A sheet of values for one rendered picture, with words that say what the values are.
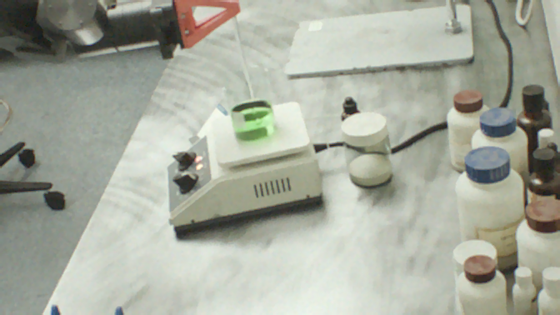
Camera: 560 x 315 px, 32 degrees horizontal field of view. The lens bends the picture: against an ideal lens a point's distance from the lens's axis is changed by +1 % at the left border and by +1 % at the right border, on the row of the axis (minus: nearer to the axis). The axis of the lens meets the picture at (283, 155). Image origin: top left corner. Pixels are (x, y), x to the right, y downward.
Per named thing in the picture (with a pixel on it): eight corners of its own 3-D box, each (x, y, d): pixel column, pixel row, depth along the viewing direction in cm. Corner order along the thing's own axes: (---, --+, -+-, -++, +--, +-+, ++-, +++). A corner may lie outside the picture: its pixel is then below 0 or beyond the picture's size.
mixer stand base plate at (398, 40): (283, 79, 156) (282, 73, 155) (298, 26, 173) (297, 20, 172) (474, 62, 150) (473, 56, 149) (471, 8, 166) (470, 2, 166)
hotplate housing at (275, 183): (172, 236, 124) (157, 184, 120) (169, 182, 136) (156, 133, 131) (342, 199, 125) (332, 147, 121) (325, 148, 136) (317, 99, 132)
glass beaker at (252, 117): (285, 140, 123) (273, 81, 119) (237, 152, 123) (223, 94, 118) (273, 115, 129) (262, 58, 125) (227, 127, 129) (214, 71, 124)
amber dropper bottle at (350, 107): (364, 132, 138) (357, 89, 134) (367, 143, 135) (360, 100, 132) (343, 136, 138) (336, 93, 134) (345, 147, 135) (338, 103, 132)
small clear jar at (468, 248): (457, 306, 104) (454, 268, 102) (454, 278, 108) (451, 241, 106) (502, 302, 104) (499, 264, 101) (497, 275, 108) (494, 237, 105)
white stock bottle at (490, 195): (448, 254, 112) (438, 160, 105) (492, 225, 115) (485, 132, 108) (495, 282, 107) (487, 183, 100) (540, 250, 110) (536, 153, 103)
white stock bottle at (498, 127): (539, 201, 118) (536, 119, 112) (492, 217, 116) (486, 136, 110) (512, 176, 123) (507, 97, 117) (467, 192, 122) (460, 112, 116)
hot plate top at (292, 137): (218, 170, 121) (217, 164, 120) (212, 124, 131) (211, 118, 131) (312, 150, 121) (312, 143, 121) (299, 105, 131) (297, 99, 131)
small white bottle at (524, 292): (517, 326, 100) (514, 281, 97) (512, 311, 102) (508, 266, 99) (540, 322, 100) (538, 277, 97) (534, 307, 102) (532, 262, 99)
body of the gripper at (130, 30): (169, -23, 121) (111, -13, 121) (165, 8, 112) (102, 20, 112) (181, 25, 124) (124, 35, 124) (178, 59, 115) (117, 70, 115)
